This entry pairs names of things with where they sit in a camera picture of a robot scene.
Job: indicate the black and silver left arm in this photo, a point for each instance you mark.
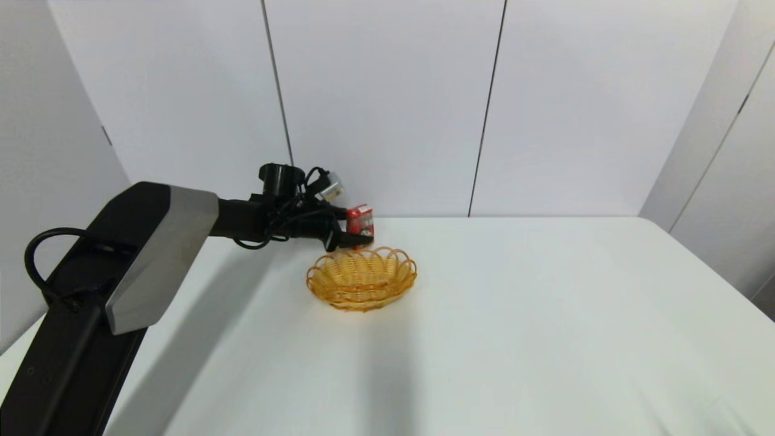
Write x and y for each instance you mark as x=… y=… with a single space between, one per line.
x=151 y=242

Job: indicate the red milk carton cartoon face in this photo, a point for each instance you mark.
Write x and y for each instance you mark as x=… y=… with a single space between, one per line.
x=362 y=221

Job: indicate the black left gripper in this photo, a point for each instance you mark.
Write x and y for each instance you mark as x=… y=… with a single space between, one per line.
x=312 y=225

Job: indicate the yellow woven plastic basket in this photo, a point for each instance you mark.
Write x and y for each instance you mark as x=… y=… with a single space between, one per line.
x=361 y=284

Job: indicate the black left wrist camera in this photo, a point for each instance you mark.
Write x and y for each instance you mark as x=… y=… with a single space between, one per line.
x=280 y=177

